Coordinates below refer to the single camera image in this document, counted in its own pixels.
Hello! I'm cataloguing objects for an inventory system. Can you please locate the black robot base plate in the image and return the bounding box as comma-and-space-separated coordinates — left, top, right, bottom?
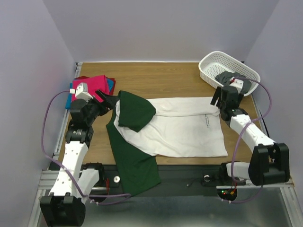
78, 164, 247, 197

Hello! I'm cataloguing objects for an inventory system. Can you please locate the white perforated laundry basket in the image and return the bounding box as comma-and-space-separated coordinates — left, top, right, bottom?
198, 51, 261, 96

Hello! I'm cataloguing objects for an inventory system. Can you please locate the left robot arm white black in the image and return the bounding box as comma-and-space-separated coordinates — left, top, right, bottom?
40, 89, 118, 227

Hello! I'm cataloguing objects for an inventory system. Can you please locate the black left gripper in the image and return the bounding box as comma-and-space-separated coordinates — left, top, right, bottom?
86, 89, 118, 125

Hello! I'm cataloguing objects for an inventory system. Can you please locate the dark red folded t-shirt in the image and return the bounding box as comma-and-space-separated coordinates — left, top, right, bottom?
77, 76, 116, 95

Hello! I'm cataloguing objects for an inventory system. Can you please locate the aluminium frame rail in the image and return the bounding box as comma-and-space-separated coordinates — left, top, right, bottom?
28, 61, 302, 227

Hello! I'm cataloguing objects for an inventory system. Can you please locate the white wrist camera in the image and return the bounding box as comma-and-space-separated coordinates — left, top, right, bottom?
70, 83, 93, 102
229, 77, 244, 93

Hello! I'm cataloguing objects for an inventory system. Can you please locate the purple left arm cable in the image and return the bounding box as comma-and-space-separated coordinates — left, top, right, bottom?
41, 90, 131, 206

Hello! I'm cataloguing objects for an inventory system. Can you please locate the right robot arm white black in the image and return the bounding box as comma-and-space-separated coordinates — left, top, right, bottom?
211, 86, 290, 186

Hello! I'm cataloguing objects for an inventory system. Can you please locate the white and green t-shirt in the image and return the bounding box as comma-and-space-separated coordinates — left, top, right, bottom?
106, 91, 228, 196

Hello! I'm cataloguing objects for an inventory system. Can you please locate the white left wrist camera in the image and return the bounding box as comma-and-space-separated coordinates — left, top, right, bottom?
70, 83, 93, 102

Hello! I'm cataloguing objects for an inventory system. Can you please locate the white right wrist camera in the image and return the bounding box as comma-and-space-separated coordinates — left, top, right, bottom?
229, 77, 244, 93

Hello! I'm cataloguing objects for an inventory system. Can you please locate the pink folded t-shirt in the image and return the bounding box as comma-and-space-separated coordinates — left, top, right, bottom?
72, 75, 109, 103

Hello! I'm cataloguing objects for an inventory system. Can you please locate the grey t-shirt in basket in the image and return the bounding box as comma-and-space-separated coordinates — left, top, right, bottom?
215, 71, 252, 94

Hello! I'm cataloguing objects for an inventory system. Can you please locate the blue folded t-shirt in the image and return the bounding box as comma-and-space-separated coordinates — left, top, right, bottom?
65, 79, 114, 110

